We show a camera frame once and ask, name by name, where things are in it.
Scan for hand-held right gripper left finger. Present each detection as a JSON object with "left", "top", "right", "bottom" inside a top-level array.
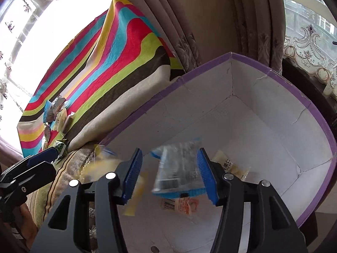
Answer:
[{"left": 30, "top": 148, "right": 143, "bottom": 253}]

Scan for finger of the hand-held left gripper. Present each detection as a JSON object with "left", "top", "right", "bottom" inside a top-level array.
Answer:
[
  {"left": 0, "top": 162, "right": 58, "bottom": 203},
  {"left": 0, "top": 146, "right": 60, "bottom": 181}
]

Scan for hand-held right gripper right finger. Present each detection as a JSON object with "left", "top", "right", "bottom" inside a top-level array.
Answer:
[{"left": 197, "top": 148, "right": 308, "bottom": 253}]

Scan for green snack packet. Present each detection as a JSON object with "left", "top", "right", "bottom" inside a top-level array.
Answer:
[{"left": 54, "top": 140, "right": 69, "bottom": 161}]

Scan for blue-edged clear snack packet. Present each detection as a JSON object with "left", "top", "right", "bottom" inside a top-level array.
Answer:
[{"left": 150, "top": 137, "right": 208, "bottom": 199}]

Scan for clear packet with yellow snack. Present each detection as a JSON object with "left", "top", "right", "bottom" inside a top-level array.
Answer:
[{"left": 80, "top": 144, "right": 124, "bottom": 183}]

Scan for purple-edged white box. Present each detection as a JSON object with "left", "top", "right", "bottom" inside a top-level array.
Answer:
[{"left": 99, "top": 52, "right": 337, "bottom": 253}]

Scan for person's left hand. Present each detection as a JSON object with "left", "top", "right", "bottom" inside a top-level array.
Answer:
[{"left": 12, "top": 203, "right": 39, "bottom": 245}]

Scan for white and yellow snack packet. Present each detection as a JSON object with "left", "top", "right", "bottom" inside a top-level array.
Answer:
[{"left": 212, "top": 150, "right": 251, "bottom": 182}]

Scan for orange and white snack packet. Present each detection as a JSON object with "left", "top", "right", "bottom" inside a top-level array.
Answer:
[{"left": 161, "top": 196, "right": 199, "bottom": 218}]

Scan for clear round cake packet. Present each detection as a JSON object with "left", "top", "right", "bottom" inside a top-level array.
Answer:
[{"left": 58, "top": 110, "right": 75, "bottom": 133}]

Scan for blue-edged triangular snack packet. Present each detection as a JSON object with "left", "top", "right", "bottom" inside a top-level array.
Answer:
[{"left": 43, "top": 100, "right": 54, "bottom": 124}]

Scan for clear crumpled snack packet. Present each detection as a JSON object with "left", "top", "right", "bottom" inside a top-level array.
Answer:
[{"left": 53, "top": 97, "right": 69, "bottom": 114}]

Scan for colourful striped blanket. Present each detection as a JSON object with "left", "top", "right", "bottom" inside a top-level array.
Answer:
[{"left": 17, "top": 0, "right": 186, "bottom": 159}]

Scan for brown patterned curtain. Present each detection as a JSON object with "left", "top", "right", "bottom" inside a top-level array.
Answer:
[{"left": 79, "top": 0, "right": 287, "bottom": 85}]

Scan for embroidered lace curtain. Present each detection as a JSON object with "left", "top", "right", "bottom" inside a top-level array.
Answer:
[{"left": 283, "top": 0, "right": 337, "bottom": 98}]

